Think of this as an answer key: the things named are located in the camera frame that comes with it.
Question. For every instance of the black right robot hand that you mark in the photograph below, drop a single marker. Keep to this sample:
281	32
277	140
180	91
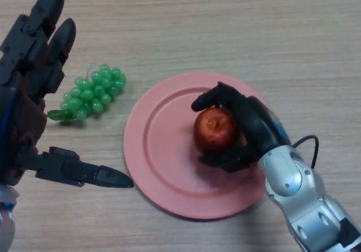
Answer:
259	128

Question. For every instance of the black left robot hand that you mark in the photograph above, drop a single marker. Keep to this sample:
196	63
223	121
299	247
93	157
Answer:
19	116

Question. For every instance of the red apple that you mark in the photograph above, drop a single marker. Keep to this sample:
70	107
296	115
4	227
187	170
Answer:
214	133

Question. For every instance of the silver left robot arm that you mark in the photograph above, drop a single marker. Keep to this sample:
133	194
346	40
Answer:
5	221

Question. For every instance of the pink round plate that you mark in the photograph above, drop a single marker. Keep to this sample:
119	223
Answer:
163	150

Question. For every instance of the green grape bunch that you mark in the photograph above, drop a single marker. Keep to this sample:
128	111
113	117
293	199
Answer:
93	94

